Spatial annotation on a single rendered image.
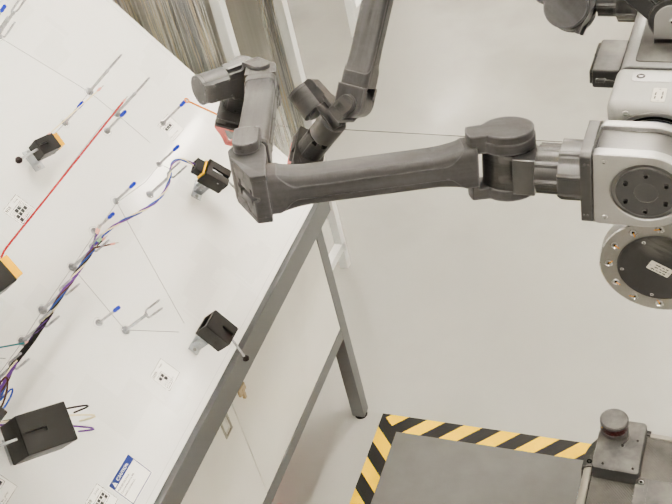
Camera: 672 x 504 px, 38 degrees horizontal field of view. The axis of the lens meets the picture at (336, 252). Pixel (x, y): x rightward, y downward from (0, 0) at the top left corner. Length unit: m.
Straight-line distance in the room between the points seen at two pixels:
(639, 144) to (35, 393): 1.11
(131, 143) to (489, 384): 1.42
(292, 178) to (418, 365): 1.80
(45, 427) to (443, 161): 0.77
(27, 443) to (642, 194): 1.00
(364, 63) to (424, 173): 0.55
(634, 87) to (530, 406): 1.69
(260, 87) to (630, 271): 0.71
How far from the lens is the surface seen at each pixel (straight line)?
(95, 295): 1.95
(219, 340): 1.95
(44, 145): 1.98
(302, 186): 1.40
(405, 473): 2.87
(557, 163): 1.38
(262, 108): 1.66
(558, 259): 3.42
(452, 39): 4.73
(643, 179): 1.35
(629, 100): 1.40
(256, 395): 2.27
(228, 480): 2.21
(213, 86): 1.83
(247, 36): 3.07
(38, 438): 1.65
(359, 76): 1.91
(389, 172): 1.40
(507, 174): 1.41
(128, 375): 1.93
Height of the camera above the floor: 2.30
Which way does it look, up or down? 40 degrees down
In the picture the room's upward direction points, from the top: 14 degrees counter-clockwise
